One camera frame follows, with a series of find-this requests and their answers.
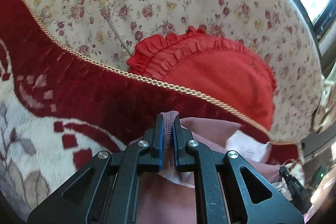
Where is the red ruffled pillow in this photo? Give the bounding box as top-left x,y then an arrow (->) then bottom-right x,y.
126,26 -> 278,130

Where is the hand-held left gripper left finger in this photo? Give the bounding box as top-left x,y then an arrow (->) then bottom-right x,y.
27,114 -> 165,224

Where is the red and white floral blanket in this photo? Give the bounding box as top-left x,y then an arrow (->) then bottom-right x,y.
0,0 -> 306,215

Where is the dusty pink long-sleeve top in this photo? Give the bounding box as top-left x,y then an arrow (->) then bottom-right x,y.
136,111 -> 284,224

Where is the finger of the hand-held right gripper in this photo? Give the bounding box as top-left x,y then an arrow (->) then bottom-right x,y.
279,166 -> 312,214

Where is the cream curtain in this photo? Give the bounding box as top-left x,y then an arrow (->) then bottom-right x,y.
312,76 -> 336,133

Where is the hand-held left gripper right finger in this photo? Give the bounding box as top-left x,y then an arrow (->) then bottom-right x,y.
172,116 -> 305,224

